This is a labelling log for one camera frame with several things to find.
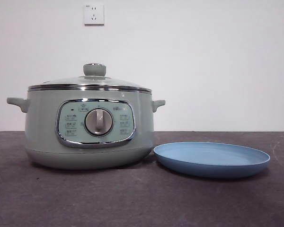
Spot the glass lid with green knob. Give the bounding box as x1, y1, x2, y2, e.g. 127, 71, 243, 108
28, 63, 152, 92

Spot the pale green electric steamer pot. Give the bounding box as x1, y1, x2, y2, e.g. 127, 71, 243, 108
6, 88, 166, 170

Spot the white wall socket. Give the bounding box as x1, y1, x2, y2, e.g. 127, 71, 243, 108
83, 3, 105, 26

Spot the blue round plate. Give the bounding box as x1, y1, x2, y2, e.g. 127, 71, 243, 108
153, 141, 271, 178

